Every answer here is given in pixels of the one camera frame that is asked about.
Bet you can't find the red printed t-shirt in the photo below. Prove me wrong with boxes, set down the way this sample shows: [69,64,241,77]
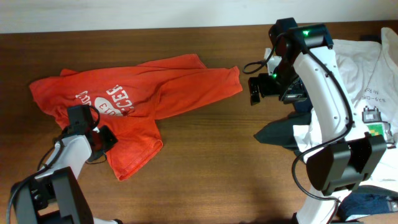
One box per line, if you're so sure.
[29,54,243,181]

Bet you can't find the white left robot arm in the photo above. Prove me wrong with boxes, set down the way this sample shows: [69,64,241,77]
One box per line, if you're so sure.
[6,126,122,224]

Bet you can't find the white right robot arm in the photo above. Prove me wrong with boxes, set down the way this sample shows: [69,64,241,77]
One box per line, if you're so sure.
[243,18,387,223]

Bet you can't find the dark navy garment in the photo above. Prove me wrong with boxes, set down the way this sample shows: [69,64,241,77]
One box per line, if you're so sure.
[254,98,313,155]

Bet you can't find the white printed t-shirt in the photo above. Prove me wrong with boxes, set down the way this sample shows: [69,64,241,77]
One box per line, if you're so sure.
[292,27,398,184]

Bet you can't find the dark blue folded garment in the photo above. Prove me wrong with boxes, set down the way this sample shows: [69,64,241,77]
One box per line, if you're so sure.
[337,185,397,222]

